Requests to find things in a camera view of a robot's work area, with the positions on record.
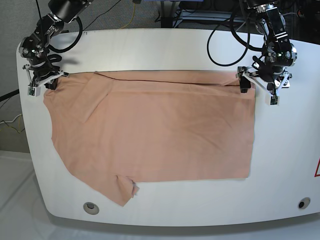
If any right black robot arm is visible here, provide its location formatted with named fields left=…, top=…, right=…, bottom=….
left=18, top=0, right=92, bottom=97

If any left table grommet hole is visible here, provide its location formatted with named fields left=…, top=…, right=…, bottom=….
left=83, top=202, right=100, bottom=215

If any red triangle sticker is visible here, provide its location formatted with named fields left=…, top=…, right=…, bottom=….
left=314, top=159, right=320, bottom=177

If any black cable on carpet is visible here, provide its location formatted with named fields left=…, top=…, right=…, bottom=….
left=84, top=0, right=126, bottom=33

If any table grommet hole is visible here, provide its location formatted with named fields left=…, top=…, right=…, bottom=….
left=83, top=202, right=100, bottom=215
left=298, top=197, right=311, bottom=210

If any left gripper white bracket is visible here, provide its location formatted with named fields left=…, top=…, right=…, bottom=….
left=236, top=62, right=292, bottom=97

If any black metal equipment frame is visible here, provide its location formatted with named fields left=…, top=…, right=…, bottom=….
left=155, top=0, right=320, bottom=45

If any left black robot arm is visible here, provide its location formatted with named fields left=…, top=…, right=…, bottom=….
left=226, top=0, right=298, bottom=105

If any yellow cable on floor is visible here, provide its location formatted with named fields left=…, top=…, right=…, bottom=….
left=119, top=0, right=137, bottom=30

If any white cable on floor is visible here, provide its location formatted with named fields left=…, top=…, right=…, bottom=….
left=0, top=113, right=23, bottom=125

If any peach orange T-shirt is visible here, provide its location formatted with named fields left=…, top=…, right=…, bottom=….
left=43, top=71, right=256, bottom=206

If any right table grommet hole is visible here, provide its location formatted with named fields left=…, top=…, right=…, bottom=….
left=298, top=197, right=311, bottom=210

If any black table leg left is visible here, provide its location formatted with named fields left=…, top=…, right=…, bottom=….
left=0, top=89, right=20, bottom=102

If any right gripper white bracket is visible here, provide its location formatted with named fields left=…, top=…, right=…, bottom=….
left=22, top=64, right=69, bottom=90

